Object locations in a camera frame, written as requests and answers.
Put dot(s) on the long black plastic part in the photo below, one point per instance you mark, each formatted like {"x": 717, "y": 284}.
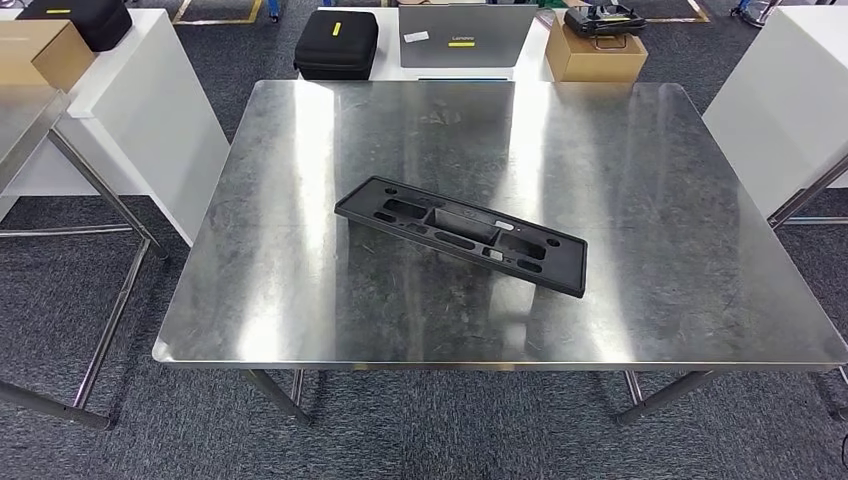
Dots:
{"x": 563, "y": 265}

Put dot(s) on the stainless steel workbench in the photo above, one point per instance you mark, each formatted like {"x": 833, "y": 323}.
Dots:
{"x": 662, "y": 265}
{"x": 805, "y": 195}
{"x": 20, "y": 119}

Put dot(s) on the blue metal shelf rack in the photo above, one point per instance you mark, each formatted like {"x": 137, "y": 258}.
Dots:
{"x": 273, "y": 8}

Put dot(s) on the dark grey pad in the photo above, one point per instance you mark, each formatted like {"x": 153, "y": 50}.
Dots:
{"x": 464, "y": 53}

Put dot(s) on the black carry case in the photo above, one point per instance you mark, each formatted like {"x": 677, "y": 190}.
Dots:
{"x": 334, "y": 50}

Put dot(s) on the cardboard box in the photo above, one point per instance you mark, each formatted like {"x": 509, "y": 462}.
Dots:
{"x": 33, "y": 53}
{"x": 590, "y": 63}

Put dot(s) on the black bag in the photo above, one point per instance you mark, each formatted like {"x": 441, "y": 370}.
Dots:
{"x": 93, "y": 20}

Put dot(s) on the chrome stanchion base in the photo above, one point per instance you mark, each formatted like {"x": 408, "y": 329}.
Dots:
{"x": 755, "y": 13}

